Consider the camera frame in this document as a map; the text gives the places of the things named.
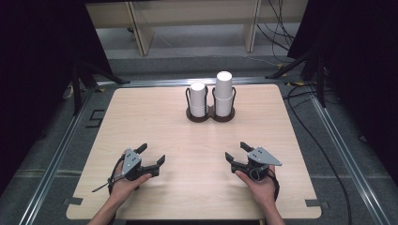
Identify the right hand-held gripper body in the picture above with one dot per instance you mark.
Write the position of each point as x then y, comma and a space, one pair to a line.
263, 157

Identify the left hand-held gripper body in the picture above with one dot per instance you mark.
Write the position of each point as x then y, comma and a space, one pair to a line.
131, 161

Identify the dark brown double cup holder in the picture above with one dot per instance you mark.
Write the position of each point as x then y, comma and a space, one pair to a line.
212, 116

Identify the tall stack of white cups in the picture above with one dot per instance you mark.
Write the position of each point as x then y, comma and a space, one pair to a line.
223, 90

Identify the short stack of white cups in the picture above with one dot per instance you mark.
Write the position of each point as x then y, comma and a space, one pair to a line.
198, 98

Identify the person's left hand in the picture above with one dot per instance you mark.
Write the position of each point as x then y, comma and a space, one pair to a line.
123, 189

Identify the person's right hand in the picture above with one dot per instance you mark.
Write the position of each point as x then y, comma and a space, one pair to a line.
263, 190

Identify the black tape piece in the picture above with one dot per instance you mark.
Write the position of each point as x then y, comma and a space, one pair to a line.
316, 203
73, 201

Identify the yellow tape piece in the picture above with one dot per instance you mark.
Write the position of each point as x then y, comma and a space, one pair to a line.
295, 83

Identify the black metal stand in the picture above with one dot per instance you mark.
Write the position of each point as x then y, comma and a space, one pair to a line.
76, 90
320, 78

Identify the black curtain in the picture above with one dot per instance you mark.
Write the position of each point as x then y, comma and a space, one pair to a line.
37, 78
359, 62

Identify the light wooden bench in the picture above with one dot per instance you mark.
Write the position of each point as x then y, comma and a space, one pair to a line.
194, 12

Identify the aluminium floor rail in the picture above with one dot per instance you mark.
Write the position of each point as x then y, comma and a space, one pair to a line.
347, 156
53, 162

